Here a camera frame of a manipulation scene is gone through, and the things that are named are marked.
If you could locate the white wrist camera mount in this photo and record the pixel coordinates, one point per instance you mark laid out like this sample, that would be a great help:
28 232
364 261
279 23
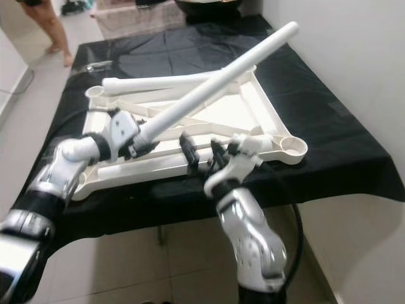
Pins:
125 130
253 147

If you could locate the clear tape strip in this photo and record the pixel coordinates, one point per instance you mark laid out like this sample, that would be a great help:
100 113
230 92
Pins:
96 65

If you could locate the bare legged person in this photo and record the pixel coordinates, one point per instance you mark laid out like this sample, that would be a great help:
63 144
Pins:
54 28

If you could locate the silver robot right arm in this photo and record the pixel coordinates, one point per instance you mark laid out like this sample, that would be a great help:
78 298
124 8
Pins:
253 240

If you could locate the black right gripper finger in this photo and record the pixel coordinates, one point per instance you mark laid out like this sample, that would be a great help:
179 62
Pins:
217 157
190 155

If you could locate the black and teal mop head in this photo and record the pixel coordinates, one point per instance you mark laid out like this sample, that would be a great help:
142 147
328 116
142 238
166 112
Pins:
79 6

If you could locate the white plastic table top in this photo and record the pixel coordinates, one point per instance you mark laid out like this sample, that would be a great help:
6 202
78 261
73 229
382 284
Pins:
228 114

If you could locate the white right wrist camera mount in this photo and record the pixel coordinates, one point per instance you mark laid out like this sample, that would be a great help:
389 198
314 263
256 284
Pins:
253 147

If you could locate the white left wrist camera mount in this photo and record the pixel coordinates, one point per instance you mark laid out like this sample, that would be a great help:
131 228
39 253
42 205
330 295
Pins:
125 130

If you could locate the black round basin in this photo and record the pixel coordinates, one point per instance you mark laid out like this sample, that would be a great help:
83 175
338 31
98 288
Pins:
209 7

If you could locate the black plastic table cover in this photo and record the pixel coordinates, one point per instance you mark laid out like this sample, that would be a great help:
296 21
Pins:
323 82

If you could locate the grey metal table leg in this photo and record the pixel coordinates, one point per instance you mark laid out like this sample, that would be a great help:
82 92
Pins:
162 234

